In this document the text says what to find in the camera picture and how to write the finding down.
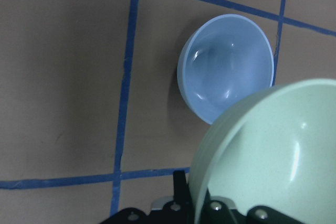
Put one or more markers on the blue bowl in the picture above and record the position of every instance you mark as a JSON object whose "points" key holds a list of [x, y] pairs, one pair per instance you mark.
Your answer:
{"points": [[227, 59]]}

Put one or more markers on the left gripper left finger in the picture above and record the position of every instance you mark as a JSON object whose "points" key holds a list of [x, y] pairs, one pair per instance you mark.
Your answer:
{"points": [[175, 209]]}

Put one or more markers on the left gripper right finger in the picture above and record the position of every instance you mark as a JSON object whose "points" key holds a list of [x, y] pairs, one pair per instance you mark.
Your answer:
{"points": [[217, 209]]}

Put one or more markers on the green bowl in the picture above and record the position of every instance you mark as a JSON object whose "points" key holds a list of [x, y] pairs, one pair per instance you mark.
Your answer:
{"points": [[274, 148]]}

